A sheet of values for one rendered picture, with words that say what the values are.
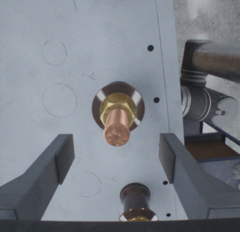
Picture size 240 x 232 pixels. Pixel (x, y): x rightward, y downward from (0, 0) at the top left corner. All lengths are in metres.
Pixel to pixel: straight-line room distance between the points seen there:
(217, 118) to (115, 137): 0.46
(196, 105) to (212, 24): 1.52
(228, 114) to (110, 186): 0.43
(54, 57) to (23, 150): 0.25
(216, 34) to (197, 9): 0.31
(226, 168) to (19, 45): 1.19
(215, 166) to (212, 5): 1.49
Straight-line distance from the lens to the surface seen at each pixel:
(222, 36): 2.04
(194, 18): 1.94
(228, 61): 0.51
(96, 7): 0.40
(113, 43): 0.38
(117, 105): 0.24
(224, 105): 0.60
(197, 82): 0.72
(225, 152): 1.40
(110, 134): 0.19
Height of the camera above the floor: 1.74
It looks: 75 degrees down
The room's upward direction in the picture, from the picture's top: 180 degrees counter-clockwise
